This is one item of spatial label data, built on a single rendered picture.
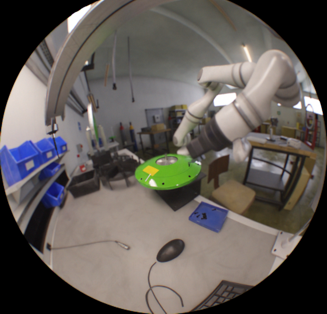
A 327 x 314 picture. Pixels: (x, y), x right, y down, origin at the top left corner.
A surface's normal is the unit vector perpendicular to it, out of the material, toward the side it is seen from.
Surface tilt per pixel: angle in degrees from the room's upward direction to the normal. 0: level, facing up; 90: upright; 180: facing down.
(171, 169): 14
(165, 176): 21
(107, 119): 90
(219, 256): 0
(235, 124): 99
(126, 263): 0
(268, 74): 82
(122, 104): 90
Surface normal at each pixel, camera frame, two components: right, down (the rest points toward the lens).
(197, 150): -0.67, 0.12
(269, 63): -1.00, -0.09
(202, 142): -0.89, 0.35
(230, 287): -0.07, -0.97
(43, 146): 0.55, 0.13
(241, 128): -0.36, 0.68
